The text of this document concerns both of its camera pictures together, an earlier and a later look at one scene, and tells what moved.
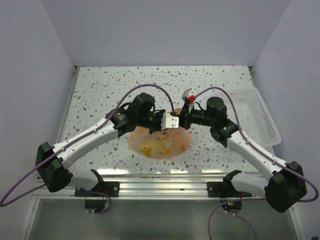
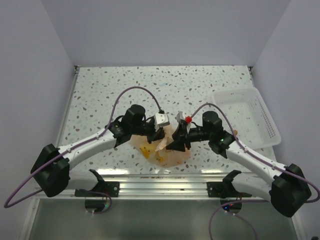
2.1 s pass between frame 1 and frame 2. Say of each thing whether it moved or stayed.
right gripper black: moved
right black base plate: stayed
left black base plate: stayed
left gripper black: moved
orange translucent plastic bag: moved
